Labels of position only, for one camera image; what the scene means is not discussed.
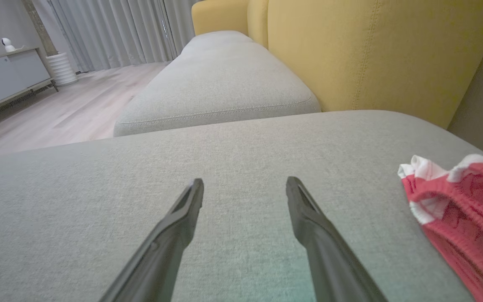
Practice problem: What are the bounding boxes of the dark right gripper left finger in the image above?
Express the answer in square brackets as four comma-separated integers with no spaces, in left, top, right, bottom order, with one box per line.
[98,178,205,302]

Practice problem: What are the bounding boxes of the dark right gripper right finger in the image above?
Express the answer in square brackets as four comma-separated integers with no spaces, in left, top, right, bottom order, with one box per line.
[286,176,390,302]

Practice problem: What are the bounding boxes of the red mesh garment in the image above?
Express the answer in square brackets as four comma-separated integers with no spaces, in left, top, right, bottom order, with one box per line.
[397,150,483,302]

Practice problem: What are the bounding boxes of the small grey sofa seat cushion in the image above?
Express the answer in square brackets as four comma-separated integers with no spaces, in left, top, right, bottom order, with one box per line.
[113,30,322,138]

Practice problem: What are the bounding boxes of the yellow sofa back cushion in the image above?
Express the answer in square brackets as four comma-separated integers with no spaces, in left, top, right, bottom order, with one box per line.
[267,0,483,130]
[247,0,270,49]
[191,0,250,36]

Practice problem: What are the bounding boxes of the white ribbed cylinder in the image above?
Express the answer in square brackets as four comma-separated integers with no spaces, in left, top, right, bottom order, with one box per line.
[45,52,78,87]

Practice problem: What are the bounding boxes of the light grey curtains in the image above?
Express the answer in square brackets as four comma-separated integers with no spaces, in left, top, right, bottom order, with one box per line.
[32,0,196,73]

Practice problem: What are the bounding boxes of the grey sideboard cabinet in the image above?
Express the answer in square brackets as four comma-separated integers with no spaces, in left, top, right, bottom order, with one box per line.
[0,47,59,122]

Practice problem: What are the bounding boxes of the brown wooden post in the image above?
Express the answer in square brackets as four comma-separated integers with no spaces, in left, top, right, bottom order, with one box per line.
[21,0,59,57]

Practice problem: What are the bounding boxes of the small white security camera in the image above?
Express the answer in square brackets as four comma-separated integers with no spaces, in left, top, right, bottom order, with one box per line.
[0,38,25,53]

